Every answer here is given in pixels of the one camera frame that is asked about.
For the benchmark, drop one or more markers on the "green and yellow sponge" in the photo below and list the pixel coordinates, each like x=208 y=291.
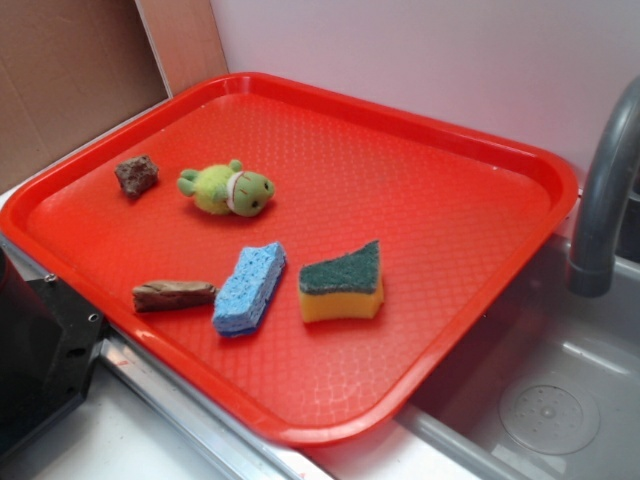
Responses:
x=346 y=287

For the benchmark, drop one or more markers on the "blue sponge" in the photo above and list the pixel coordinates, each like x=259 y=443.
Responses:
x=242 y=302

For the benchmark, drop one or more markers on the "red plastic tray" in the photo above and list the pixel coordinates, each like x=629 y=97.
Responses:
x=457 y=213

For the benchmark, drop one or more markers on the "green plush frog toy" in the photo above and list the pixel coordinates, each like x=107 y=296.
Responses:
x=227 y=189

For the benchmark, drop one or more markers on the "small brown rock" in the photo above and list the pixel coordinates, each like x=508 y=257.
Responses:
x=136 y=175

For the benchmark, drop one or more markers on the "grey faucet spout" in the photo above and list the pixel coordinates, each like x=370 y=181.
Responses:
x=607 y=224

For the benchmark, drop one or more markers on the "grey plastic sink basin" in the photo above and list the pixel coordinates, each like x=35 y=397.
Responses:
x=545 y=385

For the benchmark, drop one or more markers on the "brown cardboard panel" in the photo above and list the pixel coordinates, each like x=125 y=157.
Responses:
x=73 y=70

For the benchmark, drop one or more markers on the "silver metal rail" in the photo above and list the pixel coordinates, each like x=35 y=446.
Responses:
x=230 y=448

